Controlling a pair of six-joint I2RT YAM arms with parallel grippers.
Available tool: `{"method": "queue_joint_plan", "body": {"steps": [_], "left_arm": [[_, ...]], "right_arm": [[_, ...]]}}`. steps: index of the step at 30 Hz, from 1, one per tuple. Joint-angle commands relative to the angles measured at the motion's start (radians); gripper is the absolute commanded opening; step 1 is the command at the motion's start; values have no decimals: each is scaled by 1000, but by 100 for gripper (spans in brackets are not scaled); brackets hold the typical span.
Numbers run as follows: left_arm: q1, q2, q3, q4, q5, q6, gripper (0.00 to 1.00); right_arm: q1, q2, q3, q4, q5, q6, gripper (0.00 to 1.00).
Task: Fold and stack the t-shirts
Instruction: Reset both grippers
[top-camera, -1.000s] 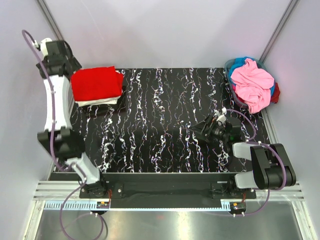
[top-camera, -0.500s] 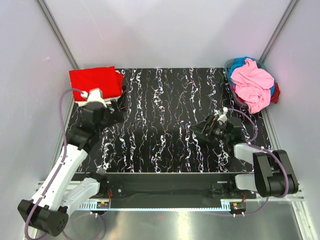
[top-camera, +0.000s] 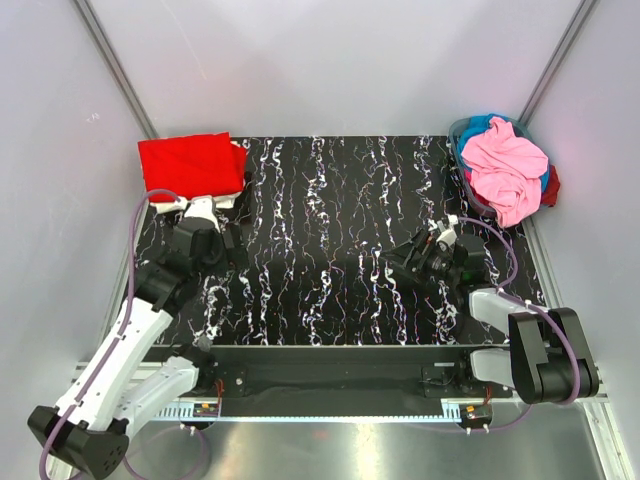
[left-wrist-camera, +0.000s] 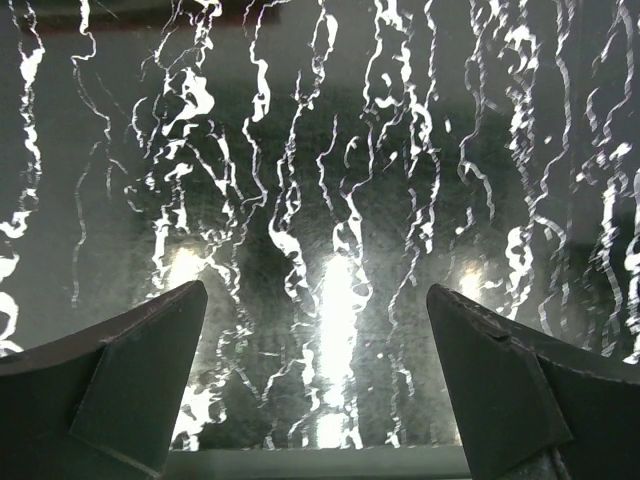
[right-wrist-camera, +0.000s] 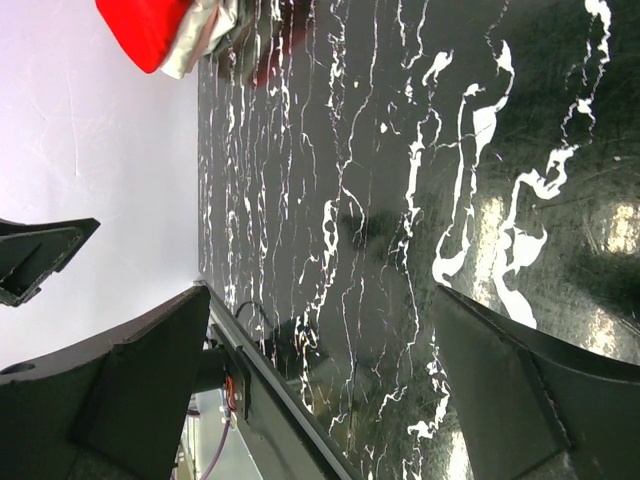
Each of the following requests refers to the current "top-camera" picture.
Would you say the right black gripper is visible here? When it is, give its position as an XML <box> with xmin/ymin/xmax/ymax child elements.
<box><xmin>379</xmin><ymin>228</ymin><xmax>461</xmax><ymax>287</ymax></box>

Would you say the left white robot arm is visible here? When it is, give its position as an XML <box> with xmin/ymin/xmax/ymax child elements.
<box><xmin>27</xmin><ymin>217</ymin><xmax>246</xmax><ymax>479</ymax></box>

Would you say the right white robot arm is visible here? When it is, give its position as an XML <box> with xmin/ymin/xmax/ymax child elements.
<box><xmin>382</xmin><ymin>229</ymin><xmax>600</xmax><ymax>405</ymax></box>

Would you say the folded white t-shirt stack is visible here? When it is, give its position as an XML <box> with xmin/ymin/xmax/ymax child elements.
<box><xmin>138</xmin><ymin>133</ymin><xmax>247</xmax><ymax>215</ymax></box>

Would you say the pink t-shirt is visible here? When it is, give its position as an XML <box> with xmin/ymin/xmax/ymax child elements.
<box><xmin>459</xmin><ymin>115</ymin><xmax>550</xmax><ymax>230</ymax></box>

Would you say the grey laundry basket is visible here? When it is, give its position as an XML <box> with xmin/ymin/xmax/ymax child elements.
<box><xmin>447</xmin><ymin>114</ymin><xmax>531</xmax><ymax>220</ymax></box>

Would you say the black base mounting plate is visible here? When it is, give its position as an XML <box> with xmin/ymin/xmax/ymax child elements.
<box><xmin>181</xmin><ymin>346</ymin><xmax>514</xmax><ymax>404</ymax></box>

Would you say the blue t-shirt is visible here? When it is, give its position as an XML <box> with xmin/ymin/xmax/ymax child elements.
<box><xmin>458</xmin><ymin>113</ymin><xmax>561</xmax><ymax>194</ymax></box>

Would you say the dark red t-shirt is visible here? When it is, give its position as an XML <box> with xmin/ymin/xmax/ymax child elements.
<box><xmin>541</xmin><ymin>165</ymin><xmax>561</xmax><ymax>207</ymax></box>

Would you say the left small circuit board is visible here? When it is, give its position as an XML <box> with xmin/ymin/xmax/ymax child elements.
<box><xmin>193</xmin><ymin>402</ymin><xmax>220</xmax><ymax>417</ymax></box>

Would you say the small circuit board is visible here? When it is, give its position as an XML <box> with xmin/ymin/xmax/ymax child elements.
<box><xmin>464</xmin><ymin>404</ymin><xmax>493</xmax><ymax>421</ymax></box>
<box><xmin>193</xmin><ymin>402</ymin><xmax>220</xmax><ymax>417</ymax></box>

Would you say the right small circuit board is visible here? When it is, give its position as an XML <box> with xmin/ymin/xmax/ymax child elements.
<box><xmin>464</xmin><ymin>404</ymin><xmax>493</xmax><ymax>421</ymax></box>

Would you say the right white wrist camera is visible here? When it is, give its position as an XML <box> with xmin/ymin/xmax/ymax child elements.
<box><xmin>435</xmin><ymin>214</ymin><xmax>459</xmax><ymax>251</ymax></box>

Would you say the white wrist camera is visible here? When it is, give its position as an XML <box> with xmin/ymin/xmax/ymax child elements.
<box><xmin>182</xmin><ymin>196</ymin><xmax>220</xmax><ymax>231</ymax></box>
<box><xmin>435</xmin><ymin>214</ymin><xmax>459</xmax><ymax>251</ymax></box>

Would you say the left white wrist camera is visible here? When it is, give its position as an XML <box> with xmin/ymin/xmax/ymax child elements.
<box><xmin>182</xmin><ymin>196</ymin><xmax>220</xmax><ymax>231</ymax></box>

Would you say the slotted grey cable duct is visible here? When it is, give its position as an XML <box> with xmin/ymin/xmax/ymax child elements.
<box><xmin>152</xmin><ymin>398</ymin><xmax>461</xmax><ymax>423</ymax></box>

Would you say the left aluminium frame post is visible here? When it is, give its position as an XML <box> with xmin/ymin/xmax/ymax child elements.
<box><xmin>71</xmin><ymin>0</ymin><xmax>158</xmax><ymax>139</ymax></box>

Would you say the aluminium frame post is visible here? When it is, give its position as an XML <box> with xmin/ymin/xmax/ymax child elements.
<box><xmin>71</xmin><ymin>0</ymin><xmax>158</xmax><ymax>139</ymax></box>
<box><xmin>519</xmin><ymin>0</ymin><xmax>600</xmax><ymax>125</ymax></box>

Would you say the right aluminium frame post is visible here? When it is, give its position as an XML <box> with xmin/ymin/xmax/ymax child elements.
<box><xmin>519</xmin><ymin>0</ymin><xmax>600</xmax><ymax>125</ymax></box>

